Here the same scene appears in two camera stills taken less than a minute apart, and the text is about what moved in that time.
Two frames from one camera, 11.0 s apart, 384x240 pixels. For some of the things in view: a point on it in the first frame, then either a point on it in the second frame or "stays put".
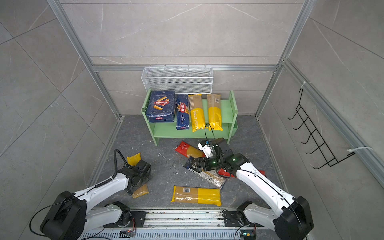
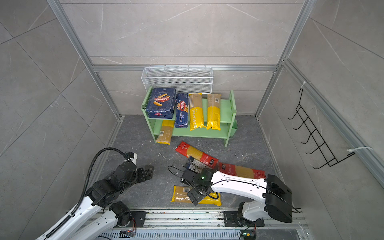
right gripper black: x=199 y=164 -> x=197 y=198
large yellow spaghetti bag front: x=189 y=194 stays put
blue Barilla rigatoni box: x=161 y=107 stays put
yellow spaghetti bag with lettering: x=196 y=112 stays put
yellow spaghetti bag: x=133 y=160 -> x=165 y=135
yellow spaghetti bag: x=214 y=113 stays put
